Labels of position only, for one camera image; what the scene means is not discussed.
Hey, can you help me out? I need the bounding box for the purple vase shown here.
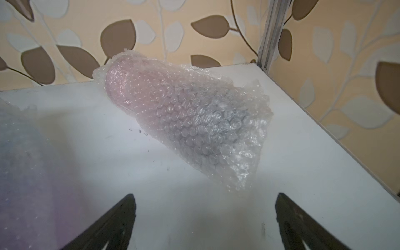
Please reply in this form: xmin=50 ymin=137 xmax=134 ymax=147
xmin=1 ymin=101 xmax=83 ymax=250

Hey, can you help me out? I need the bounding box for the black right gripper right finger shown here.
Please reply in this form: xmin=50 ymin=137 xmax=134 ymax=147
xmin=275 ymin=193 xmax=350 ymax=250

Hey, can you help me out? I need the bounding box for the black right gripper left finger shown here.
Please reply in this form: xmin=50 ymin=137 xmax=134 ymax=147
xmin=62 ymin=193 xmax=136 ymax=250

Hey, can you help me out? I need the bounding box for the aluminium frame post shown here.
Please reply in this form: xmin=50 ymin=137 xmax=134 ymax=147
xmin=256 ymin=0 xmax=292 ymax=75

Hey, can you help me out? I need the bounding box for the pink vase in bubble wrap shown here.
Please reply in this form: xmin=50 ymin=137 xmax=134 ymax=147
xmin=92 ymin=50 xmax=273 ymax=192

